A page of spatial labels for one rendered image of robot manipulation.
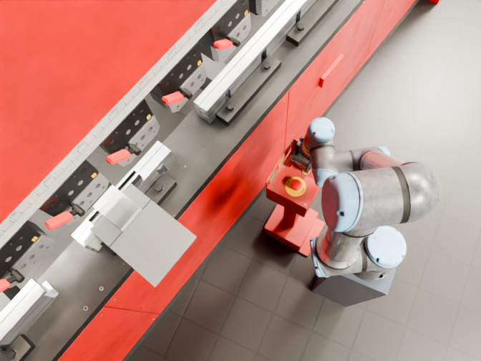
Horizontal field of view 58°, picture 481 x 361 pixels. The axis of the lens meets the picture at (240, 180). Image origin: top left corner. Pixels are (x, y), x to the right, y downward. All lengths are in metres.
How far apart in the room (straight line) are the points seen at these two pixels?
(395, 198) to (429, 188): 0.07
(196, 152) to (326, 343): 1.19
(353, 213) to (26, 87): 0.62
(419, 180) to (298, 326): 1.45
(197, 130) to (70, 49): 0.74
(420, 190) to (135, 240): 0.79
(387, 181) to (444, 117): 1.82
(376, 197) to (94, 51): 0.60
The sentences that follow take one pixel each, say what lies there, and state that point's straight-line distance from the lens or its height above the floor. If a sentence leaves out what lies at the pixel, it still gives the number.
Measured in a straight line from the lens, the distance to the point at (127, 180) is 1.36.
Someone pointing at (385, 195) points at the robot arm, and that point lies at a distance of 0.85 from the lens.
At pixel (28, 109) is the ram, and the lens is 0.86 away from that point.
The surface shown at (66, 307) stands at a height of 0.87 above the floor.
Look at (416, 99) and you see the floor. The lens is 2.67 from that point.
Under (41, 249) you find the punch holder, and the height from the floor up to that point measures 1.18.
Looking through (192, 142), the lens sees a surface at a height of 0.87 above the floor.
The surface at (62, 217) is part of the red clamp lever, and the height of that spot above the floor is 1.26.
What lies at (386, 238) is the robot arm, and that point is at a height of 1.00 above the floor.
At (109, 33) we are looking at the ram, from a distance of 0.89.
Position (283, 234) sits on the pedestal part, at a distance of 2.13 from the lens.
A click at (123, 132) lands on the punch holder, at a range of 1.09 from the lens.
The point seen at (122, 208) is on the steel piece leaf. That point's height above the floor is 1.00.
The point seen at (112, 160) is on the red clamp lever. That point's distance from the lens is 1.06.
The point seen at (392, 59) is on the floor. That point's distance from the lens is 2.77.
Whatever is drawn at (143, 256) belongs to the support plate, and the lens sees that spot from 1.27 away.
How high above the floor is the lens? 2.21
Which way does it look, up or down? 71 degrees down
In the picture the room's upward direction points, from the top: 11 degrees counter-clockwise
